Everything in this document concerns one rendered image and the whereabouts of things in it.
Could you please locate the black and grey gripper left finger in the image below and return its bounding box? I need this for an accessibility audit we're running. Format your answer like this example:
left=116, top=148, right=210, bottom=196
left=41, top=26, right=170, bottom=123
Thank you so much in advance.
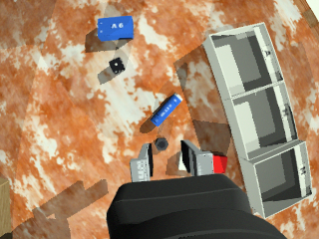
left=130, top=143, right=154, bottom=182

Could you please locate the white two-compartment tray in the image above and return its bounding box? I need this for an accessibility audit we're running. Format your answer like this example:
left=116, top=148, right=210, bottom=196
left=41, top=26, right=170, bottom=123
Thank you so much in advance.
left=203, top=22, right=313, bottom=219

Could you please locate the red and white eraser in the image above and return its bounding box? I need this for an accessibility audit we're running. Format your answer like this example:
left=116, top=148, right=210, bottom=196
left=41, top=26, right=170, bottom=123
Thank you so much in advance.
left=177, top=151, right=227, bottom=173

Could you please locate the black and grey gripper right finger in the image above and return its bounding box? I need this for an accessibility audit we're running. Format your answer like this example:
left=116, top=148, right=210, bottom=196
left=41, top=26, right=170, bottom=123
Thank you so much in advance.
left=180, top=139, right=213, bottom=176

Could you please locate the black die with white pips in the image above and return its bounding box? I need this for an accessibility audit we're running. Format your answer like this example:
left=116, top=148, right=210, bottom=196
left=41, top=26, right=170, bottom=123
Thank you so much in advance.
left=109, top=57, right=126, bottom=74

